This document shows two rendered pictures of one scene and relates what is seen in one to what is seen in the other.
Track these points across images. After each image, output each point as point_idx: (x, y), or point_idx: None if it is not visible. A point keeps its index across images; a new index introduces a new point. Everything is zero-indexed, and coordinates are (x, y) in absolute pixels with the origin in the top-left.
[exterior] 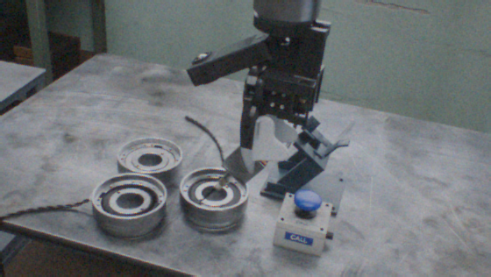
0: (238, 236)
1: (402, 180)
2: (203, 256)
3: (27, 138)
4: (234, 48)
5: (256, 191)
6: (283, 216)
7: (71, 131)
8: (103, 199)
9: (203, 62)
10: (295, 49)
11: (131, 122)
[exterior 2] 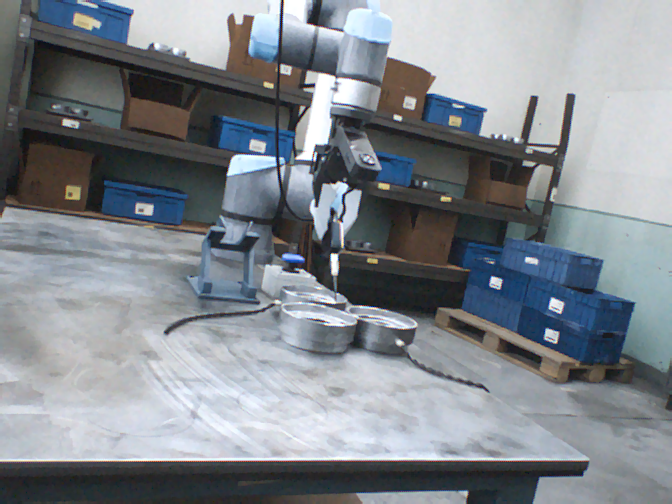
0: None
1: (149, 263)
2: None
3: (387, 416)
4: (363, 142)
5: (258, 305)
6: (307, 276)
7: (321, 393)
8: None
9: (376, 159)
10: None
11: (232, 363)
